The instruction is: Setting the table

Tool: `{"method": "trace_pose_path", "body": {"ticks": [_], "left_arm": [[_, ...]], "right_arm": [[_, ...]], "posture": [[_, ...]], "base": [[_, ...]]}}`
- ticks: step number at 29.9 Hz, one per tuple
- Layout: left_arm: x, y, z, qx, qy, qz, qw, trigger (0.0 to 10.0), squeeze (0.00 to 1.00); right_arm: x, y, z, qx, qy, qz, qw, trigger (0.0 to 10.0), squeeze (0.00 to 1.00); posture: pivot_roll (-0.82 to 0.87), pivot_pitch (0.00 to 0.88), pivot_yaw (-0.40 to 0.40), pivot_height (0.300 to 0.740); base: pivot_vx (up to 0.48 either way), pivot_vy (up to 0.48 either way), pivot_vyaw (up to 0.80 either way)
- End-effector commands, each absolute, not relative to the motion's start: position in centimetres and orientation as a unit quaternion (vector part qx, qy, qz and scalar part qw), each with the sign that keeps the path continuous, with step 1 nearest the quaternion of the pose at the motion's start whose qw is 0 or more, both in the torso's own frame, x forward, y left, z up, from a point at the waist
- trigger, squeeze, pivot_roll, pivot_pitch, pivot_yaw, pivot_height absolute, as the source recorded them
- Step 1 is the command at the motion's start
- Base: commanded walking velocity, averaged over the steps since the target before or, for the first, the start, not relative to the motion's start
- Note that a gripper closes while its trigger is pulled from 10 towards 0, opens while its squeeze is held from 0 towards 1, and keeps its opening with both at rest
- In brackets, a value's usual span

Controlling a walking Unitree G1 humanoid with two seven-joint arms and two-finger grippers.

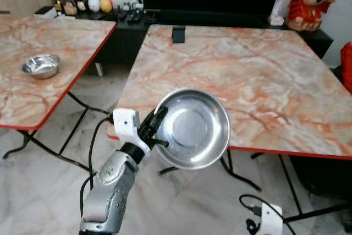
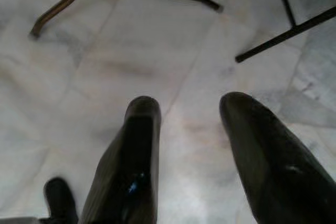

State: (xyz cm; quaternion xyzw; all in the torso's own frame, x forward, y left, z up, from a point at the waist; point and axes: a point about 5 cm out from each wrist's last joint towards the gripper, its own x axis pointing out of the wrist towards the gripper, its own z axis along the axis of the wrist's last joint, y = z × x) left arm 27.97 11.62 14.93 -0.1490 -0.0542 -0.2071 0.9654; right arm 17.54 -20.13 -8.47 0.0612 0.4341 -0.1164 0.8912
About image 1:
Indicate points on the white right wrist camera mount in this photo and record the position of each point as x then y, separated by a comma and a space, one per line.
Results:
270, 219

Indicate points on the steel bowl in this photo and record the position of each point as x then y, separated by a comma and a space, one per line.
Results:
41, 65

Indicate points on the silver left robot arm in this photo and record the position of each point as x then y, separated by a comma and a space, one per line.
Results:
113, 191

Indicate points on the round steel plate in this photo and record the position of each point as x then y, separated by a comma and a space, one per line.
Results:
193, 129

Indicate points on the red lid jar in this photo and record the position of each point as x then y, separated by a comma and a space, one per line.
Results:
68, 5

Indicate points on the red Ganesha statue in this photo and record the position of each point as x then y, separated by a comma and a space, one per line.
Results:
311, 1

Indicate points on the dark egg ornament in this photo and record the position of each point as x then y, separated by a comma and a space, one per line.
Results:
82, 5

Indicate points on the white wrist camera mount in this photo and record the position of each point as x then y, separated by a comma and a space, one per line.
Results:
270, 219
125, 125

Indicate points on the marble pattern folding table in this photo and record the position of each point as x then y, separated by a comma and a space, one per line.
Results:
247, 75
33, 97

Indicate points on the black remote control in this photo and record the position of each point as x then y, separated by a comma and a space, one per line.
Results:
135, 17

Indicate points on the white egg ornament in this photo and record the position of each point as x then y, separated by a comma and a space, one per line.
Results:
94, 4

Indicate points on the small white box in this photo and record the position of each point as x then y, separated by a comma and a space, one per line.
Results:
276, 20

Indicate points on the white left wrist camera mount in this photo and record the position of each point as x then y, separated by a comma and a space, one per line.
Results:
125, 125

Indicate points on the red cushion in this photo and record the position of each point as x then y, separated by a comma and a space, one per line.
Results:
346, 67

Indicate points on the yellow egg ornament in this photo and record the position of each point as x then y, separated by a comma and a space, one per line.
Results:
106, 5

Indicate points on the small black box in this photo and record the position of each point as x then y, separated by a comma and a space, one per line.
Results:
179, 34

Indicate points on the flat white box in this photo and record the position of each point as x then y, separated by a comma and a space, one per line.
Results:
47, 12

